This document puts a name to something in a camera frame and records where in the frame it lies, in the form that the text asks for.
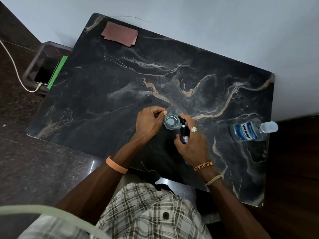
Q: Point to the person's right hand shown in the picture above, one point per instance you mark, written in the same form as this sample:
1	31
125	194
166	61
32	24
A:
195	146

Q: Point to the person's left hand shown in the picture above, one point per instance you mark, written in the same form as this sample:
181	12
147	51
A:
147	124

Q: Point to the person's right thumb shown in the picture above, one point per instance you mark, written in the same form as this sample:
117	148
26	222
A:
179	144

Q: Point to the person's left thumb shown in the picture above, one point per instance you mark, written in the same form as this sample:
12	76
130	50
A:
160	113

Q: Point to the small black pump bottle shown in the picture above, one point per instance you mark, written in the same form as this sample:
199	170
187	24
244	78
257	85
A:
185	133

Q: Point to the clear drinking glass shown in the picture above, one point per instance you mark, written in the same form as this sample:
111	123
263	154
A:
172	121

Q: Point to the person's left forearm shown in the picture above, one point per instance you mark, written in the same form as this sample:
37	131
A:
104	181

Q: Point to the person's right forearm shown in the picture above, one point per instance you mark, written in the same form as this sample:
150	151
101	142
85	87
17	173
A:
231	209

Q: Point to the yellow thread wrist band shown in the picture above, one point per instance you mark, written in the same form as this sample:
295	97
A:
214	179

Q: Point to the orange rubber wristband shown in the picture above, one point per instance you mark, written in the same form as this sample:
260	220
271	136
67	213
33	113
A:
116	166

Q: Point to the blue mouthwash bottle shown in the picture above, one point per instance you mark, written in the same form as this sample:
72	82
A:
245	131

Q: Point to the black shirt button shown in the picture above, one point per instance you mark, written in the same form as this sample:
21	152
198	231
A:
166	215

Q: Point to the plaid shirt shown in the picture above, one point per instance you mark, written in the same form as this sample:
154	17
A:
149	214

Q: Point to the green-edged notebook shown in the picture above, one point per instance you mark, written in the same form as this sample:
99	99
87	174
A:
57	71

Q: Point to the black smartphone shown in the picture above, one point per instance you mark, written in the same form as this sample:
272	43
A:
46	71

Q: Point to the dark side table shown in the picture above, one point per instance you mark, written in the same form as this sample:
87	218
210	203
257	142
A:
37	55

